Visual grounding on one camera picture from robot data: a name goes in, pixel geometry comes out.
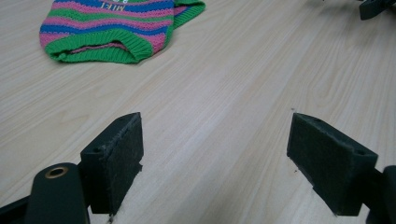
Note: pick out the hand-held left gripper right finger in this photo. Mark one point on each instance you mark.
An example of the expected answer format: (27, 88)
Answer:
(327, 161)

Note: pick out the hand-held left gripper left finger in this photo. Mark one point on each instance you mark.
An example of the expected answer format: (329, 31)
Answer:
(115, 161)

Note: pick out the striped knitted sweater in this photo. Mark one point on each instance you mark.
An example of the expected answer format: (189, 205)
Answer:
(109, 28)

